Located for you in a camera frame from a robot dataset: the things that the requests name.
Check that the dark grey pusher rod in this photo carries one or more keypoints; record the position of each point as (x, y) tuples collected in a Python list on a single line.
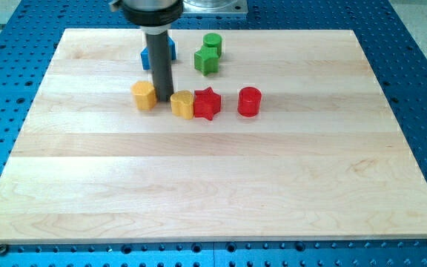
[(159, 55)]

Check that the yellow heart block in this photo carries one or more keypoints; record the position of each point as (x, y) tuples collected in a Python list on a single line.
[(182, 104)]

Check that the yellow hexagon block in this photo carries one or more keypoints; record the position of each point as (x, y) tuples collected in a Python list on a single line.
[(144, 95)]

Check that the blue block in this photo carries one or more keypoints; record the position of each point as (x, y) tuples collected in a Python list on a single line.
[(145, 54)]

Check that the green star block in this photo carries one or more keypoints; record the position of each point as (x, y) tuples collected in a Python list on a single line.
[(206, 60)]

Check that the green cylinder block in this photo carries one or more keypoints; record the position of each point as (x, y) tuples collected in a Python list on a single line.
[(213, 40)]

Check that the red star block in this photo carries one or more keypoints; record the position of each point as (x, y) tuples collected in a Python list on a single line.
[(207, 103)]

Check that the red cylinder block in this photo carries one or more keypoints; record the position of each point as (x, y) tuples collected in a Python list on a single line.
[(249, 101)]

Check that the blue perforated table plate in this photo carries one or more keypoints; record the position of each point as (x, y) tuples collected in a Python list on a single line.
[(30, 38)]

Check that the light wooden board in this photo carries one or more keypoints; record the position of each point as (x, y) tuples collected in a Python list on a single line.
[(324, 159)]

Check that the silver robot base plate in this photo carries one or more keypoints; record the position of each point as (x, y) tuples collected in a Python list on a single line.
[(211, 7)]

